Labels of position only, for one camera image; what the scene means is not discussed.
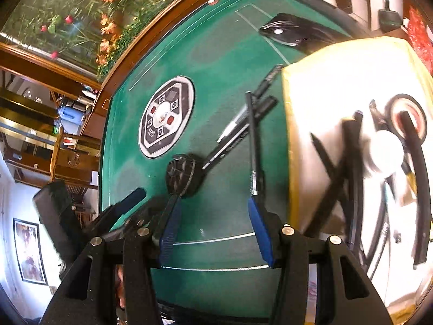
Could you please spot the black round lid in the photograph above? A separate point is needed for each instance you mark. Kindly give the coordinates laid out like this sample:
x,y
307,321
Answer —
x,y
184,175

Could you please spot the artificial flower display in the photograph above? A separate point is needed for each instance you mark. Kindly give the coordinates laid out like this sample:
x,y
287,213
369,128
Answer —
x,y
88,35

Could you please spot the round mahjong table control panel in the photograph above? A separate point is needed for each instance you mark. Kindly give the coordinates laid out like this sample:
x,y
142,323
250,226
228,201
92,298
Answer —
x,y
166,116

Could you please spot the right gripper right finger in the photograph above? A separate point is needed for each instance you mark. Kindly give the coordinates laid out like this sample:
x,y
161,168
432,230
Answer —
x,y
267,227

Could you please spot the white tray with yellow rim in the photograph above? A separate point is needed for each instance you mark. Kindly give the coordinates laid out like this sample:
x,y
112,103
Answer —
x,y
336,99

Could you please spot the thin black pen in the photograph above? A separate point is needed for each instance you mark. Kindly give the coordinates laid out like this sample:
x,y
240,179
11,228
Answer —
x,y
255,180

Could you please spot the red plastic bag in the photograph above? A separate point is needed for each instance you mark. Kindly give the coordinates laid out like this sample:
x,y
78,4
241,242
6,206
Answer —
x,y
419,39

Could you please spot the framed wall picture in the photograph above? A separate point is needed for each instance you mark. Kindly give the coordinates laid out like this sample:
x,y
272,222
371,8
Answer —
x,y
28,252

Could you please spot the wooden chair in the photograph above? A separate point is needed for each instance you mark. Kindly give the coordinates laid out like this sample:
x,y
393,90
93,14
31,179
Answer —
x,y
74,159

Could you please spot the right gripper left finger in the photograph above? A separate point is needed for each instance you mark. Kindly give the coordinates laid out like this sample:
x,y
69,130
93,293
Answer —
x,y
166,229

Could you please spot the black dustpan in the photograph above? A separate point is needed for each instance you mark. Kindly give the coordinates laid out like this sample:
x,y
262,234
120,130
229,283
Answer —
x,y
389,20

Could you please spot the blue water jug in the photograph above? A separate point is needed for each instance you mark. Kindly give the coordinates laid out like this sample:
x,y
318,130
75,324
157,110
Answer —
x,y
70,119

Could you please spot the white cylindrical bottle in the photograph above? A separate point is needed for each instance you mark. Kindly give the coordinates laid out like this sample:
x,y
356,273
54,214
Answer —
x,y
383,154

